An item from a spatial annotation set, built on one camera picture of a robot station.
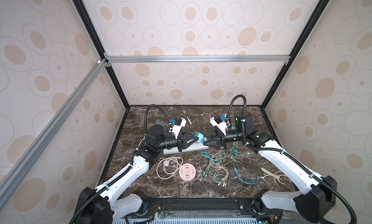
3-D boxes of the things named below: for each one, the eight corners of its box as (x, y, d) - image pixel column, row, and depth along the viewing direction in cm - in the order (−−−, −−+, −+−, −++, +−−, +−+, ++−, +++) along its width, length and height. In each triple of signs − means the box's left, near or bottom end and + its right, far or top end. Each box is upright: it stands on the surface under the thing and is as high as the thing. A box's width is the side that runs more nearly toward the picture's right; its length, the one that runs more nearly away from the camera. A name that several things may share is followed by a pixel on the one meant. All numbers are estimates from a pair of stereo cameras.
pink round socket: (178, 181, 84) (178, 179, 82) (179, 165, 90) (179, 163, 88) (195, 181, 84) (196, 179, 82) (195, 165, 90) (195, 163, 88)
